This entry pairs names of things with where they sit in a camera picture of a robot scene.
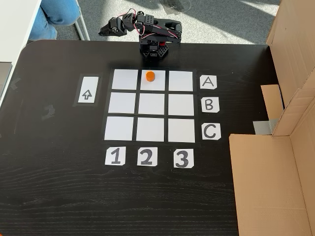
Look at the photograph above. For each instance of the paper sheet letter A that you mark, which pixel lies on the paper sheet letter A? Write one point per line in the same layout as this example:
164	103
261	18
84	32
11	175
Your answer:
208	82

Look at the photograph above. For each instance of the person's leg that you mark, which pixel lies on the person's leg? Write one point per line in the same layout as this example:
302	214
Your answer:
56	12

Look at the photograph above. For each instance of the white nine-square grid sheet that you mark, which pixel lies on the white nine-square grid sheet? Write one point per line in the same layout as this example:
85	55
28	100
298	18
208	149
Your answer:
151	104

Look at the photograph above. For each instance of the white desk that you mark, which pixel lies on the white desk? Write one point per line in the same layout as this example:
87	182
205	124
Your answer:
14	29

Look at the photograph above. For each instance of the grey floor tape patch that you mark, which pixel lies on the grey floor tape patch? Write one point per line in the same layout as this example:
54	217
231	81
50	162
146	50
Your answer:
173	4

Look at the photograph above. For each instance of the paper sheet letter C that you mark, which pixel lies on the paper sheet letter C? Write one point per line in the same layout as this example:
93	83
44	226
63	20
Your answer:
211	131

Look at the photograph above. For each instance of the paper sheet letter B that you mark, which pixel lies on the paper sheet letter B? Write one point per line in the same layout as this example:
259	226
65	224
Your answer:
210	105

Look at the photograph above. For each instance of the paper sheet number 2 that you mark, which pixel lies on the paper sheet number 2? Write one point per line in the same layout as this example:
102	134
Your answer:
147	156

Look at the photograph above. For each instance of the clear tape piece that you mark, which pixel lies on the clear tape piece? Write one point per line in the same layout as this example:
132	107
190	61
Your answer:
15	83

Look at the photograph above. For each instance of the clear tape scraps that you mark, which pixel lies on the clear tape scraps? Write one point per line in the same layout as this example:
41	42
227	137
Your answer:
48	112

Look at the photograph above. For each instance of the white arrow paper sheet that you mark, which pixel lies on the white arrow paper sheet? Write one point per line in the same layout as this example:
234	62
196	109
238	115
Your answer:
86	93

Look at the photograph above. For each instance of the red black clamp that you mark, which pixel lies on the red black clamp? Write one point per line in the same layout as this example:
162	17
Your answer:
161	44

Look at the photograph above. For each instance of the grey duct tape strip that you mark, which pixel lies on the grey duct tape strip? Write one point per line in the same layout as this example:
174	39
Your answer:
264	126

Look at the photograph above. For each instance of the round orange token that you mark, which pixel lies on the round orange token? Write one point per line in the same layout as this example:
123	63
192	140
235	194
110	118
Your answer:
150	76

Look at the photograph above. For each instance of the paper sheet number 3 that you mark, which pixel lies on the paper sheet number 3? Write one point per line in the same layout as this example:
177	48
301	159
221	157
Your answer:
183	158

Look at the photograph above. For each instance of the paper sheet number 1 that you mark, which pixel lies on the paper sheet number 1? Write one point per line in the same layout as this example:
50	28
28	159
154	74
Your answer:
115	156

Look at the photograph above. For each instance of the white metal table leg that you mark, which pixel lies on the white metal table leg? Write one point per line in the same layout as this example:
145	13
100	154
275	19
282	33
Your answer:
82	22

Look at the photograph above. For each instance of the brown cardboard box panel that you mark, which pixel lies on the brown cardboard box panel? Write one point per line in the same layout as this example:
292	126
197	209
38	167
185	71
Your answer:
292	49
265	184

